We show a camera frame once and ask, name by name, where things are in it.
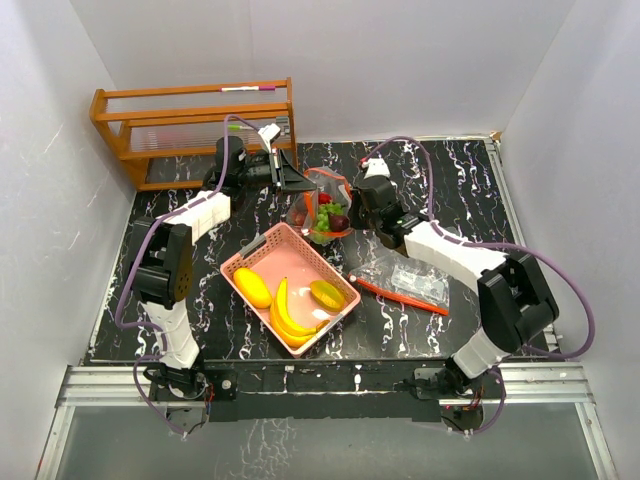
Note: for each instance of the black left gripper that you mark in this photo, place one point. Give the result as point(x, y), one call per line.
point(290, 179)

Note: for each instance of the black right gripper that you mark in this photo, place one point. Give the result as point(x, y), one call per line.
point(356, 200)

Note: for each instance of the red strawberry bunch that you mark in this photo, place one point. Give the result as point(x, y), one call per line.
point(301, 208)

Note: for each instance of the dark purple plum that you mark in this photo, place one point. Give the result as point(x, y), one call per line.
point(338, 223)

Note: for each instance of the clear orange-zip bag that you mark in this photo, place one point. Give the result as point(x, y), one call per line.
point(337, 186)

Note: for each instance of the green grape bunch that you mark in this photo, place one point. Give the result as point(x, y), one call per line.
point(321, 222)

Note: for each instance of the yellow banana bunch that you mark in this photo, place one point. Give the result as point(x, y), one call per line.
point(292, 333)

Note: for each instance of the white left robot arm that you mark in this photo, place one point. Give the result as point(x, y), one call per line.
point(160, 265)

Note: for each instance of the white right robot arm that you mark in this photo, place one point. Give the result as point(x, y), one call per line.
point(515, 300)

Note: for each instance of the grey binder clip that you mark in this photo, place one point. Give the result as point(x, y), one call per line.
point(283, 122)

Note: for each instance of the green cap marker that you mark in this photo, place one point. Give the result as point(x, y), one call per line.
point(237, 128)

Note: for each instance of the pink cap marker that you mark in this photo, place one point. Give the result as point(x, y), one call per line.
point(248, 88)

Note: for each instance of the yellow lemon slice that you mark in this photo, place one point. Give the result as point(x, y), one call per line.
point(327, 295)

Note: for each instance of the wooden shelf rack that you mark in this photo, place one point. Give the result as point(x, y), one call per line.
point(142, 125)

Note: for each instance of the yellow mango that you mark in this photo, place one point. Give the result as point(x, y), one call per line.
point(253, 288)

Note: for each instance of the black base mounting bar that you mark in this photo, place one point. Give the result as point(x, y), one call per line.
point(340, 389)

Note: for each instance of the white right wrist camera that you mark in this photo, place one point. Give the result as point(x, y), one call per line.
point(375, 167)

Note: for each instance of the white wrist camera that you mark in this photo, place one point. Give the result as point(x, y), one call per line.
point(375, 167)
point(267, 135)

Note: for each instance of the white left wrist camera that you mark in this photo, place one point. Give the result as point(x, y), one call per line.
point(267, 135)

